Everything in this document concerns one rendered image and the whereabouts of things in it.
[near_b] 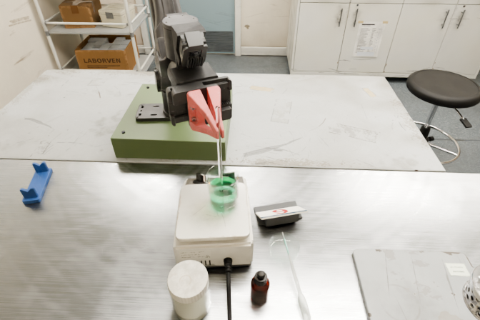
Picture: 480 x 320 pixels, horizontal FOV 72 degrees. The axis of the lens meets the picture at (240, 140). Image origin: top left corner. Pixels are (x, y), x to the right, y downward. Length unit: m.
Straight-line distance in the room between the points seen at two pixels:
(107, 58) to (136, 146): 2.03
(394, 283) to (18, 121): 1.00
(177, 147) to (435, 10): 2.68
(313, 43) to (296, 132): 2.12
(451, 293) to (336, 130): 0.46
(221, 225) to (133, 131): 0.37
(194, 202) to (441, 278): 0.43
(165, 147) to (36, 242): 0.31
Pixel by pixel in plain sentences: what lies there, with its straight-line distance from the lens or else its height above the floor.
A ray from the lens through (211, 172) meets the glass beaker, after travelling 0.55.
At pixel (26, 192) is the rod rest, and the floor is 0.93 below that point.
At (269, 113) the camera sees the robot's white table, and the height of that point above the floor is 0.90.
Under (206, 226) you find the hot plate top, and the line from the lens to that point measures 0.55.
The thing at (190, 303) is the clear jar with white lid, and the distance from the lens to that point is 0.52.
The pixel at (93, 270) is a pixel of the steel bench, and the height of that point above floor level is 0.90.
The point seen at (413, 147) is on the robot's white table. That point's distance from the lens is 0.94.
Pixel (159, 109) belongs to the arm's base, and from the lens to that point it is 0.87.
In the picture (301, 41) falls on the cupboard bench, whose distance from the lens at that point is 2.95.
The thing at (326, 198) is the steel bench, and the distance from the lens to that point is 0.73.
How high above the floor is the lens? 1.43
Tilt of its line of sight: 38 degrees down
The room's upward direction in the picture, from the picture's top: straight up
